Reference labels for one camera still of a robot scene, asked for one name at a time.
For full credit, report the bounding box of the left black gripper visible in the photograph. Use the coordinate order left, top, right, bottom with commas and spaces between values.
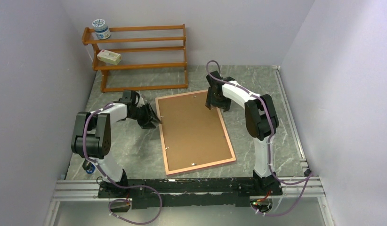
129, 103, 161, 129

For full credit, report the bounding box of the brown cardboard backing board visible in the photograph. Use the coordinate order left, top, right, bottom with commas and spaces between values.
157, 92, 234, 172

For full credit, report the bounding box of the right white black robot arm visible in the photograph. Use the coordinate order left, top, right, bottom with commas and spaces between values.
205, 71, 279, 195

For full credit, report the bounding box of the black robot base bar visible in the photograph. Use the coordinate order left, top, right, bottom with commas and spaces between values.
97, 176, 283, 209

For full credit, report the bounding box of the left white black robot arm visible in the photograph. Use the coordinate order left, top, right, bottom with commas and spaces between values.
71, 90, 161, 198

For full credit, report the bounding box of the wooden three-tier shelf rack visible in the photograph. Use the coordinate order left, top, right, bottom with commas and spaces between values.
82, 24, 188, 93

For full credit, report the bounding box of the small white carton box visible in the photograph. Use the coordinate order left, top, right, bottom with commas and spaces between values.
97, 49, 122, 65

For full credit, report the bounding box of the blue black stapler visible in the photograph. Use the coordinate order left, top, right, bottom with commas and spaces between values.
82, 160, 96, 174

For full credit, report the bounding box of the white blue-lidded jar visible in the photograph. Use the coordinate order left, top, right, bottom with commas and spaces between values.
92, 19, 111, 40

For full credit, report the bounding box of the aluminium rail frame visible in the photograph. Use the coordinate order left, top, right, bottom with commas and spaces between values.
54, 64, 334, 226

